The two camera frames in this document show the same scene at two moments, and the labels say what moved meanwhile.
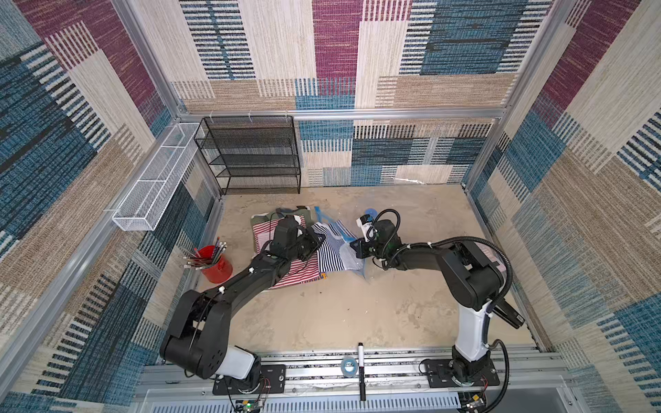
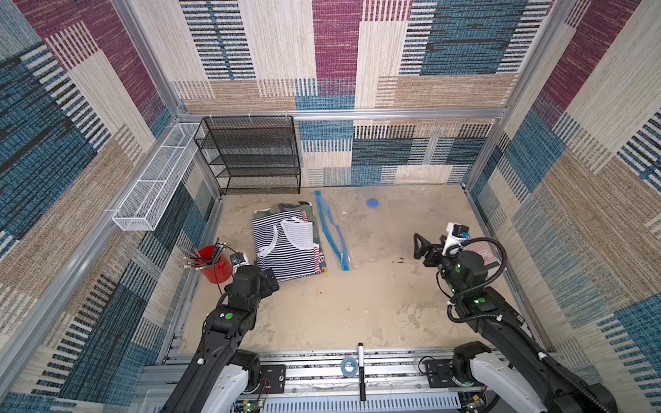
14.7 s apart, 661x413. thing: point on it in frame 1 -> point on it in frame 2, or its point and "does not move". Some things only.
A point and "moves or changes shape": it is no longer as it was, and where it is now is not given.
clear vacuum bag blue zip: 336,252 -> 371,228
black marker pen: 361,372 does not move
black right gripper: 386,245 -> 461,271
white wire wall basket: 152,193 does not move
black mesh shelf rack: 251,154 does not move
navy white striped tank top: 330,254 moves or changes shape
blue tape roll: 349,366 does not move
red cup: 218,272 does not move
